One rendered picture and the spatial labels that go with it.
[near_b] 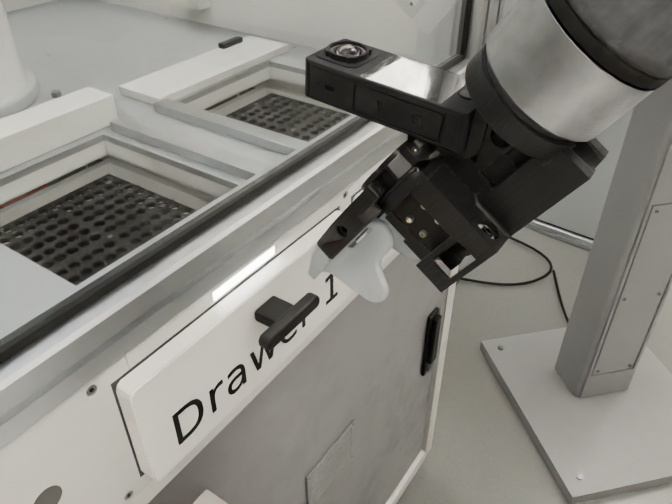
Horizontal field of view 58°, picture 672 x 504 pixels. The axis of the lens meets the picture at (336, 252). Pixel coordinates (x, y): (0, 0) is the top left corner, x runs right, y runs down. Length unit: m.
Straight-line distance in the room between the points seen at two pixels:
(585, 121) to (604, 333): 1.28
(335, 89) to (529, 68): 0.12
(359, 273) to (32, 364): 0.21
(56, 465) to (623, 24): 0.43
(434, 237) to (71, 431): 0.28
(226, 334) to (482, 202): 0.26
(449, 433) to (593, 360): 0.39
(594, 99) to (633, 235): 1.12
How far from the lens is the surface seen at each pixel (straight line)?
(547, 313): 2.00
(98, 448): 0.50
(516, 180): 0.34
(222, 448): 0.67
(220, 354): 0.52
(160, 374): 0.48
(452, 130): 0.34
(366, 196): 0.36
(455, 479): 1.54
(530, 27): 0.30
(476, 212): 0.35
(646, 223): 1.40
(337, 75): 0.37
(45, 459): 0.47
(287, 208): 0.55
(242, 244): 0.52
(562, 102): 0.30
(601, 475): 1.60
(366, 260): 0.40
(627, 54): 0.29
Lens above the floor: 1.26
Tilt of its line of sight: 36 degrees down
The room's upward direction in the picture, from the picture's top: straight up
